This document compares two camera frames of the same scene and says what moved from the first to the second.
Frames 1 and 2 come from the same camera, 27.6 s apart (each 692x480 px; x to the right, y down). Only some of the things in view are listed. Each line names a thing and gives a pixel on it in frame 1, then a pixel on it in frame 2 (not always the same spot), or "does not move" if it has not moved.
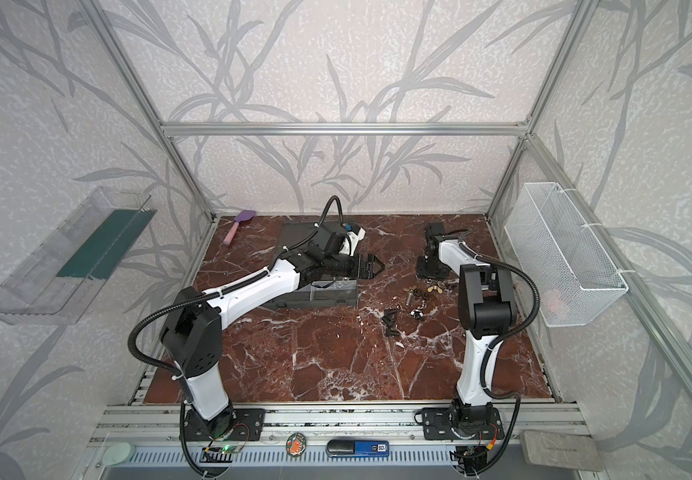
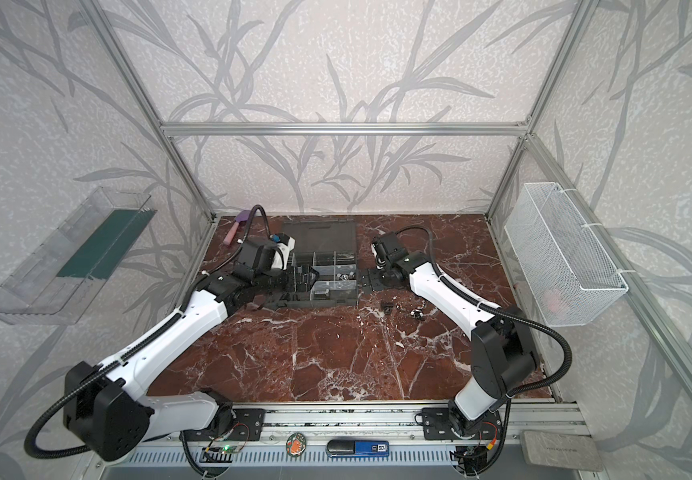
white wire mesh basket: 569,278 does not move
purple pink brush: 243,216 does not move
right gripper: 432,266 to 367,279
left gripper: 361,265 to 289,282
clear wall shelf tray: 50,284 does not move
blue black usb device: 357,448 does not move
